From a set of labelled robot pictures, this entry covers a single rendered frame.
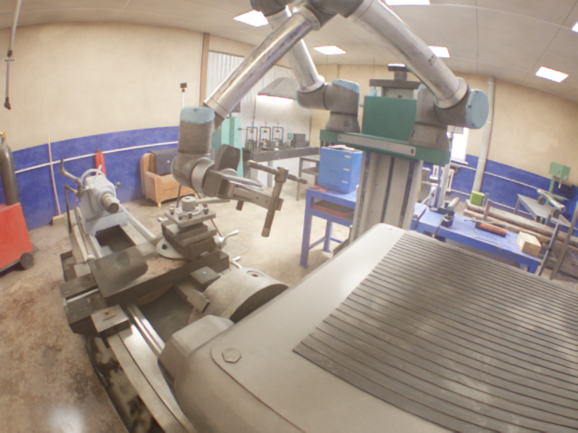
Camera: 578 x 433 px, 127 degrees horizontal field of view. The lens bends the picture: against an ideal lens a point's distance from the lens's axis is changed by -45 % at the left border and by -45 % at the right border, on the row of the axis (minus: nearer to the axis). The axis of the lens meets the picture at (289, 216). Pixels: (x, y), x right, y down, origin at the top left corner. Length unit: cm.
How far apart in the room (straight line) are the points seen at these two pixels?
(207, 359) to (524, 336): 33
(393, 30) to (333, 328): 77
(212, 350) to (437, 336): 21
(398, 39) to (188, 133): 65
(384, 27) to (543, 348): 80
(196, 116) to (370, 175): 104
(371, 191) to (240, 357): 135
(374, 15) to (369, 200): 102
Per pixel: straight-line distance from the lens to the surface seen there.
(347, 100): 133
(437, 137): 113
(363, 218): 153
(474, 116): 100
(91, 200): 165
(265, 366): 22
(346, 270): 34
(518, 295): 43
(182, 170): 69
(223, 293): 50
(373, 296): 30
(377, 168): 149
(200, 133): 67
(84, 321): 109
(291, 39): 86
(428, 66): 90
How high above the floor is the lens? 152
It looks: 22 degrees down
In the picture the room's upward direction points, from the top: 4 degrees clockwise
